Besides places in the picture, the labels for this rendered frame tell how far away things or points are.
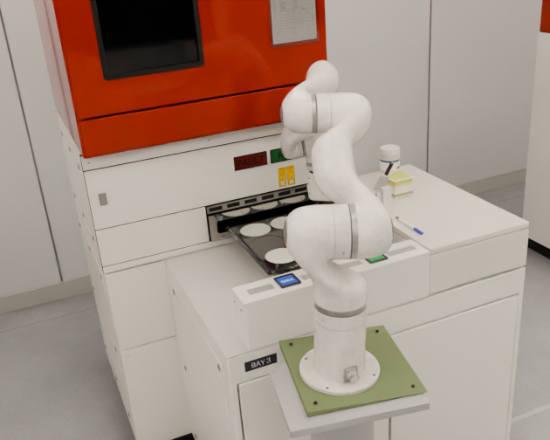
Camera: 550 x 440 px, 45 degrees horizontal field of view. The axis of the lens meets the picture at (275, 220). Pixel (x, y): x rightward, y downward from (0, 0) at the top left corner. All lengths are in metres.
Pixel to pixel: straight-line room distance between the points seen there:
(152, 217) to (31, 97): 1.51
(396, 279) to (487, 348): 0.47
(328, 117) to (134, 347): 1.13
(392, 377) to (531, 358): 1.62
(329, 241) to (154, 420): 1.37
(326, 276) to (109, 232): 0.93
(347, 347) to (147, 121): 0.93
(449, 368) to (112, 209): 1.15
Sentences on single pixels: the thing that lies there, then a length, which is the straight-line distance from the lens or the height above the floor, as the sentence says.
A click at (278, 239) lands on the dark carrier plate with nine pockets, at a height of 0.90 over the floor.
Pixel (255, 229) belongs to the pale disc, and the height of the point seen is 0.90.
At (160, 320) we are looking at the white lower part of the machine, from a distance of 2.33.
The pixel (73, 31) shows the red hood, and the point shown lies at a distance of 1.95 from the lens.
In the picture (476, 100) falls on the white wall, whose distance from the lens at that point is 4.62.
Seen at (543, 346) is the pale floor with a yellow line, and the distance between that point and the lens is 3.25.
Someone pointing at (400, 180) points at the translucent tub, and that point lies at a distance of 2.17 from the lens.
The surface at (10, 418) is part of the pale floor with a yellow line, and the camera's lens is 3.10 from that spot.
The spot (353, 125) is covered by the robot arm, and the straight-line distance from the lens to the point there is 1.61.
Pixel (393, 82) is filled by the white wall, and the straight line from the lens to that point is 4.20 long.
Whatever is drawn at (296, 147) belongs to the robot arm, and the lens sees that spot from 2.09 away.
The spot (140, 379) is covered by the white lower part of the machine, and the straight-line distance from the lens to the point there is 2.44.
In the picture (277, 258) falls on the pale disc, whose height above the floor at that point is 0.90.
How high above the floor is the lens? 1.80
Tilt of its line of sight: 24 degrees down
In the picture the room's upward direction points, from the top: 4 degrees counter-clockwise
